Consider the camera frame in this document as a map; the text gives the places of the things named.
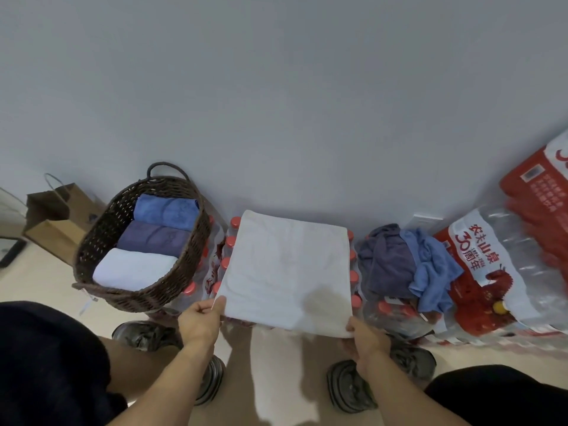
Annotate dark brown wicker basket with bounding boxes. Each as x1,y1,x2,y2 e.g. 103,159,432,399
72,162,213,314

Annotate person's grey shoe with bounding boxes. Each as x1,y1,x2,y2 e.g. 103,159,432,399
327,337,438,414
111,320,226,406

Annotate person's right forearm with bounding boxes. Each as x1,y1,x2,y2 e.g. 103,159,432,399
363,350,471,426

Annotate person's right hand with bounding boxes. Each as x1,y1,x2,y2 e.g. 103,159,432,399
346,315,392,380

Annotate person's left hand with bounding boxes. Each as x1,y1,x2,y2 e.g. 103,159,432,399
177,296,227,349

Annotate brown paper bag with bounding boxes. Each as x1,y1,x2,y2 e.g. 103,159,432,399
24,172,107,267

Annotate dark blue towel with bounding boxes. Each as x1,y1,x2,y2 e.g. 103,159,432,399
117,220,192,259

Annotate dark grey towel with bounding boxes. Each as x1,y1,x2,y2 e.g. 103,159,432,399
357,224,418,300

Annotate person's left forearm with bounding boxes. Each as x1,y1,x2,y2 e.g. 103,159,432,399
108,341,218,426

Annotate white wall socket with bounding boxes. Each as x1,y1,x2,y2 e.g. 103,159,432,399
406,212,444,231

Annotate light blue towel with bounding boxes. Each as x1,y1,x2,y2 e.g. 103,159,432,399
399,228,464,314
133,193,201,232

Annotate white towel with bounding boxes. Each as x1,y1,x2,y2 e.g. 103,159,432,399
92,248,178,292

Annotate cream towel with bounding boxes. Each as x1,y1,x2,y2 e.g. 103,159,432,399
216,209,354,340

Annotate person's right grey shoe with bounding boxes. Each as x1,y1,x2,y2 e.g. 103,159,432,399
327,337,438,414

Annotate person's left grey shoe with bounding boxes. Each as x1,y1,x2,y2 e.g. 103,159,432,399
111,320,226,406

